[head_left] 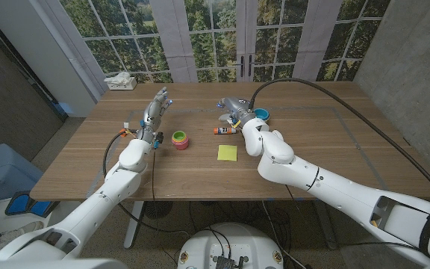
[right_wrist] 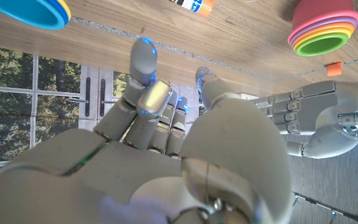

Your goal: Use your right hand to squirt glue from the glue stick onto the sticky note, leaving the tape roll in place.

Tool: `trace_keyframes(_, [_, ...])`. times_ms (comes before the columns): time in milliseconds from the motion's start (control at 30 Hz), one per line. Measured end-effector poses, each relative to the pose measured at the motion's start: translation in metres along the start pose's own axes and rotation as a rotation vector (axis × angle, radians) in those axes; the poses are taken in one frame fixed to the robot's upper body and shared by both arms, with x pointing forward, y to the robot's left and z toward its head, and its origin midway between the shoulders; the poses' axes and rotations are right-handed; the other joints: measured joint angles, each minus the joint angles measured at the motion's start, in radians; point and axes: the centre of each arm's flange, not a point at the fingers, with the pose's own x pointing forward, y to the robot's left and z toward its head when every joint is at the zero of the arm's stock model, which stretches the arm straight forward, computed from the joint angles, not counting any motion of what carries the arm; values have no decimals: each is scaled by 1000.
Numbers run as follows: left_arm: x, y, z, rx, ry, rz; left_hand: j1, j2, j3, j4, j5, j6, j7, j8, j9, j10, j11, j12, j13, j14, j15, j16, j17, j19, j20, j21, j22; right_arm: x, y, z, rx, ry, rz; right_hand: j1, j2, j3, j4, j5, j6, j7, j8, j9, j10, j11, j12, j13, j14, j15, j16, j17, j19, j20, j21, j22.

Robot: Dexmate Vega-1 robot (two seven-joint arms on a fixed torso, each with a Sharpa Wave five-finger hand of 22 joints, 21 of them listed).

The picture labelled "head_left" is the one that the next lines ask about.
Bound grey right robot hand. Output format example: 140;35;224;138
216;96;257;126

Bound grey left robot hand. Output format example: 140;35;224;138
139;87;174;145

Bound yellow sticky note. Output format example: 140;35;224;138
216;144;238;162

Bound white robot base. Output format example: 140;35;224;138
177;223;285;269

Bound white tissue box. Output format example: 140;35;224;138
104;72;138;91

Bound pink stacking cup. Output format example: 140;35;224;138
171;136;190;151

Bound printed window backdrop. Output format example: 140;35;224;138
37;0;391;84

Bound black round device under table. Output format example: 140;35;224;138
143;200;174;220

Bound white table leg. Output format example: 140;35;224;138
124;200;145;250

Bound grey table leg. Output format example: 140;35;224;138
317;208;338;250

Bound blue and black pad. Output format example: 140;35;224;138
4;190;61;218

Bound blue-grey storage bin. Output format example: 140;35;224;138
0;143;44;205

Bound white grey sneaker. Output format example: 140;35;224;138
0;220;43;242

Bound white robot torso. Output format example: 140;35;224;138
0;258;128;269

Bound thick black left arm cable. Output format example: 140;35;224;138
102;130;190;235

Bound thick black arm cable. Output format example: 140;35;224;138
249;78;430;211
102;130;190;235

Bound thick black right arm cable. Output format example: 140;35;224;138
249;78;430;211

